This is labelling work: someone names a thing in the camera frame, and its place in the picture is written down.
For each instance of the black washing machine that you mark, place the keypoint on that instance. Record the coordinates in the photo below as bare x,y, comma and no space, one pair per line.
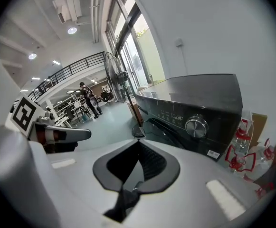
199,91

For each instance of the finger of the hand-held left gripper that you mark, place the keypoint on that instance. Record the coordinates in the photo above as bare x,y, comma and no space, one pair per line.
78,135

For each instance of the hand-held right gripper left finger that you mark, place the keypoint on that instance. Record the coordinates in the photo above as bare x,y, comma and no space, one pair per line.
76,186

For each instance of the black pedestal fan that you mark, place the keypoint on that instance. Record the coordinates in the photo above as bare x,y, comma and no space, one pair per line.
122,76

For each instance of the brushed silver metal dial knob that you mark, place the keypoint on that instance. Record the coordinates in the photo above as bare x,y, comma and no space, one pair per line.
196,125

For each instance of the black balcony railing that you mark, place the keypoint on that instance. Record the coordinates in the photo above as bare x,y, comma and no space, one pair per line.
71,68

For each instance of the large brown cardboard box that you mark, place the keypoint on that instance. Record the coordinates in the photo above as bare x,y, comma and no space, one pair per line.
135,111

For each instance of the small brown cardboard box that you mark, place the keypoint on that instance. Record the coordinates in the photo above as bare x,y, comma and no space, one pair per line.
259,127

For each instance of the white ceiling air duct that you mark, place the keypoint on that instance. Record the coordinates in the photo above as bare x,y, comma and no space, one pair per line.
67,7

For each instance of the large black-framed window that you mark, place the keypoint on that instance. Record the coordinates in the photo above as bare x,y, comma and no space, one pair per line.
133,44

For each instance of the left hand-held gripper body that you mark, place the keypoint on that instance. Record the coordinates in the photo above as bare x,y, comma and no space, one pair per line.
23,113

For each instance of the round ceiling light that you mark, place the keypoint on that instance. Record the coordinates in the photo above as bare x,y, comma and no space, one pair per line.
72,30
32,55

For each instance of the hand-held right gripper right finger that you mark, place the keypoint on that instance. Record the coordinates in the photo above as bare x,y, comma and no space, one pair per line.
187,198

